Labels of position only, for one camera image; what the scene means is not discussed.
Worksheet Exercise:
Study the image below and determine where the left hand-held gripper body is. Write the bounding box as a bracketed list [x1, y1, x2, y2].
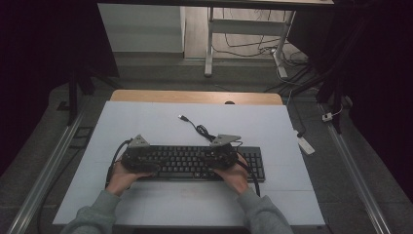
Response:
[121, 134, 157, 174]

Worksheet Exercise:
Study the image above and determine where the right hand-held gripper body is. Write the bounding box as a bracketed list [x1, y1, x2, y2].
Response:
[208, 134, 243, 170]

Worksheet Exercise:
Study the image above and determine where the black keyboard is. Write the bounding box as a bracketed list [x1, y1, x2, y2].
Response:
[142, 144, 266, 182]

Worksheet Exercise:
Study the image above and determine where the person's right hand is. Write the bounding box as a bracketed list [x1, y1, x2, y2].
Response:
[213, 154, 250, 196]

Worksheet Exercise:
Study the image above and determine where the person's left hand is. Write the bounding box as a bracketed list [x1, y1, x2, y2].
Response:
[106, 160, 154, 197]

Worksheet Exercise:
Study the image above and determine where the white table mat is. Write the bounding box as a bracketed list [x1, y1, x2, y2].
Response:
[53, 100, 325, 227]

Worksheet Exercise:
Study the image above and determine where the white power strip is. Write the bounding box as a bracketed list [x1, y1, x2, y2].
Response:
[295, 130, 317, 156]

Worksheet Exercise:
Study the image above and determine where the black metal stand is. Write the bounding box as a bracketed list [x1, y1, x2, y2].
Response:
[315, 61, 346, 135]
[66, 62, 122, 127]

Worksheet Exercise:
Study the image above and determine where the white-legged desk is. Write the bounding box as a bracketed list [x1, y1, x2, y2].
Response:
[96, 0, 335, 79]

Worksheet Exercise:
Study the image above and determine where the white cabinet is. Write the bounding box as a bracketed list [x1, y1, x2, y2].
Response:
[96, 3, 186, 54]

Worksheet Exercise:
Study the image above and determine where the dark curtain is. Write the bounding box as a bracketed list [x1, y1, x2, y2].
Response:
[0, 0, 121, 178]
[286, 0, 413, 203]

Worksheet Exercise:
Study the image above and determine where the left hand-held gripper cable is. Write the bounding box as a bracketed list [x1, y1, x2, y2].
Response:
[105, 138, 134, 189]

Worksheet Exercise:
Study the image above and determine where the hand-held gripper cable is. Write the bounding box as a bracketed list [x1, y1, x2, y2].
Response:
[237, 150, 262, 198]
[105, 138, 134, 189]

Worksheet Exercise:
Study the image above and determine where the black keyboard cable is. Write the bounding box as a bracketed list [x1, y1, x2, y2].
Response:
[177, 114, 244, 148]

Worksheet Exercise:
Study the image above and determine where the right hand-held gripper cable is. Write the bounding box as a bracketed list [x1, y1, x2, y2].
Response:
[237, 150, 262, 198]

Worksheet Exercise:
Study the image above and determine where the aluminium floor rail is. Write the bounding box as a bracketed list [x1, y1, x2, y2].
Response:
[318, 102, 394, 234]
[6, 97, 92, 234]

